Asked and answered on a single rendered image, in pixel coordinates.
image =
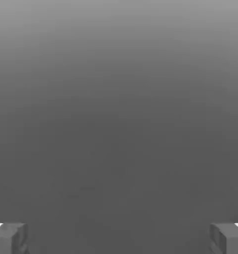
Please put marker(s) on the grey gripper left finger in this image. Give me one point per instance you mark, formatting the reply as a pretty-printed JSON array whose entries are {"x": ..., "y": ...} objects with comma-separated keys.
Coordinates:
[{"x": 8, "y": 239}]

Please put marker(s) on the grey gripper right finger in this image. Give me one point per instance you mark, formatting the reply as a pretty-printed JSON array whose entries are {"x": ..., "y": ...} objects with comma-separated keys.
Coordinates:
[{"x": 229, "y": 239}]

